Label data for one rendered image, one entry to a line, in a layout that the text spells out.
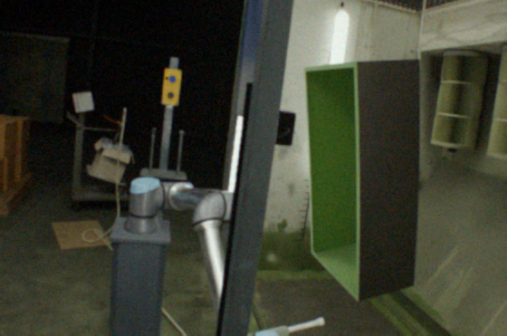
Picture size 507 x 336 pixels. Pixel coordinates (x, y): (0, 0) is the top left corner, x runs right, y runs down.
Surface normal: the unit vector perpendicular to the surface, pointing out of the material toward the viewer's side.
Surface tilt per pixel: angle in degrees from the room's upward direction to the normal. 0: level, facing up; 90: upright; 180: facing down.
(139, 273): 90
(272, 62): 90
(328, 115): 90
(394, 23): 90
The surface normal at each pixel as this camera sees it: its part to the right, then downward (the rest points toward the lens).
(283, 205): 0.22, 0.14
